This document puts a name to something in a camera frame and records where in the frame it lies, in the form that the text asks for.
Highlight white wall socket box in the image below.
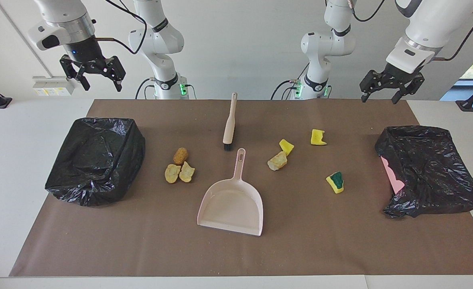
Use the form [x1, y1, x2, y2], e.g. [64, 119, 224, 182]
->
[32, 76, 75, 96]

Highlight pale bread chunk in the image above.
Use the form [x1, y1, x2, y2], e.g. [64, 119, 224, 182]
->
[267, 151, 288, 171]

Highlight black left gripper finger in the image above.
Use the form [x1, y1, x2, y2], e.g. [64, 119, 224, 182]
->
[359, 70, 386, 103]
[391, 73, 425, 105]

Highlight crumpled black trash bag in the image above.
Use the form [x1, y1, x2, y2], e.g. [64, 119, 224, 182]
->
[375, 126, 473, 218]

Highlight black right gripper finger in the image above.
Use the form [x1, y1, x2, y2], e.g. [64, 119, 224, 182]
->
[60, 55, 91, 92]
[101, 56, 126, 92]

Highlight brown oval croquette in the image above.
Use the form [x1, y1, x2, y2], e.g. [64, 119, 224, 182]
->
[173, 147, 189, 165]

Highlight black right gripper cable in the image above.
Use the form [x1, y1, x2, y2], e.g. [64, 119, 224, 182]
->
[95, 0, 148, 55]

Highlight beige hand brush black bristles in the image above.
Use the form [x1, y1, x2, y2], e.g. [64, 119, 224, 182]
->
[222, 92, 238, 151]

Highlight pale pink plastic dustpan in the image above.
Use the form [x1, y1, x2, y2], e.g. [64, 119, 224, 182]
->
[197, 148, 264, 236]

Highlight angular fried bread piece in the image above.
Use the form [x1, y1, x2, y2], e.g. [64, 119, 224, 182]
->
[179, 161, 195, 183]

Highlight black right base cable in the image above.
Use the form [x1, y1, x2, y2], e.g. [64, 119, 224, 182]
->
[135, 78, 156, 100]

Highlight rounded fried bread piece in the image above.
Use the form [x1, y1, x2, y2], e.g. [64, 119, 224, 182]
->
[164, 164, 181, 184]

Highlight black left base cable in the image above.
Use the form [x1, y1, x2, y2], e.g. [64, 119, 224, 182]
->
[270, 78, 301, 100]

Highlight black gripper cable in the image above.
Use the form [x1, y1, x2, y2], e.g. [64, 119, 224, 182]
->
[351, 0, 473, 61]
[95, 0, 148, 55]

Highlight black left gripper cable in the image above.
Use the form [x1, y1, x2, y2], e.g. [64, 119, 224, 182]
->
[351, 0, 473, 61]

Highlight pink plastic bin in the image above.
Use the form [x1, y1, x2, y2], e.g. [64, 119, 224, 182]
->
[381, 157, 405, 194]

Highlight yellow green sponge piece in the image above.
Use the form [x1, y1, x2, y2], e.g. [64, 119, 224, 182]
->
[326, 171, 345, 194]

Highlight brown paper table mat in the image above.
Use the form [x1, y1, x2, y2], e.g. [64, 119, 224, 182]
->
[9, 99, 473, 277]

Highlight black bag lined open bin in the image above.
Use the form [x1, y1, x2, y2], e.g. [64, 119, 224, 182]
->
[45, 117, 146, 207]

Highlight black base cable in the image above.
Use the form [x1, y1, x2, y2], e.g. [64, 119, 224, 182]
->
[135, 78, 156, 100]
[270, 78, 301, 100]

